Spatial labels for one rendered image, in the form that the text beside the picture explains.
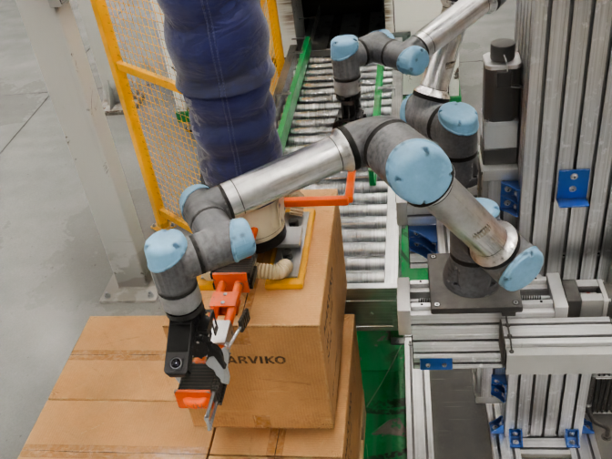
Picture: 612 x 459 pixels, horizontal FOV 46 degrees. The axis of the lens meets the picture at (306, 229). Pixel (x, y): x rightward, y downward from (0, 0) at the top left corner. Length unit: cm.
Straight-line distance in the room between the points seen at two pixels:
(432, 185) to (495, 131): 56
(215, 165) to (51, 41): 151
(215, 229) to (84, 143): 206
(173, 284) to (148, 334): 136
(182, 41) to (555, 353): 114
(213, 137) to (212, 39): 25
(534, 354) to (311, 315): 55
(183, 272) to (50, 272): 284
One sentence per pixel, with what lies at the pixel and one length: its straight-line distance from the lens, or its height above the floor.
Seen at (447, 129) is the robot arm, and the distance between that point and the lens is 216.
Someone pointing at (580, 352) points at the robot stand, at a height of 95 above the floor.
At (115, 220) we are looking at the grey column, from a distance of 350.
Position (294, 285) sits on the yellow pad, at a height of 109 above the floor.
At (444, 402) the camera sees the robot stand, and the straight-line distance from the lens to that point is 269.
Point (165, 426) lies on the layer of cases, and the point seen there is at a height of 54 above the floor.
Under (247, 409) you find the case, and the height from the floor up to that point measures 75.
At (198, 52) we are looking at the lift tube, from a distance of 160.
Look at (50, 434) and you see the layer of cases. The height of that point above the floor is 54.
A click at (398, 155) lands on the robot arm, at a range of 134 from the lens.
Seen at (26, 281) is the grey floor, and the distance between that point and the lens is 409.
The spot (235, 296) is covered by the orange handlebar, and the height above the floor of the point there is 122.
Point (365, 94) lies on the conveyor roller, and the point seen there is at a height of 55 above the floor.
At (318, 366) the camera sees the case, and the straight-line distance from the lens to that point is 185.
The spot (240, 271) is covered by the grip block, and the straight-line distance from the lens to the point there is 171.
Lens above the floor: 227
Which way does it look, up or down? 36 degrees down
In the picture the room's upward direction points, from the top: 8 degrees counter-clockwise
